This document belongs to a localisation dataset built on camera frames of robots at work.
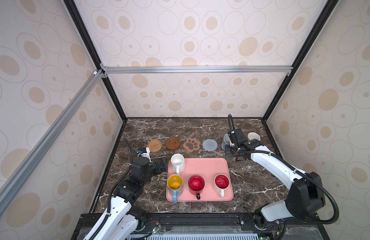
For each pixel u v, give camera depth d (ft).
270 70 3.00
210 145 3.38
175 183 2.79
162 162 2.25
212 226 2.40
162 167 2.24
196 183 2.80
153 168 2.01
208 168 3.02
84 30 2.45
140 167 1.79
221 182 2.80
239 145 2.12
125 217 2.05
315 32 2.48
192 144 3.39
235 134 2.17
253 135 3.19
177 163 2.87
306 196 1.38
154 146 3.38
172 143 3.40
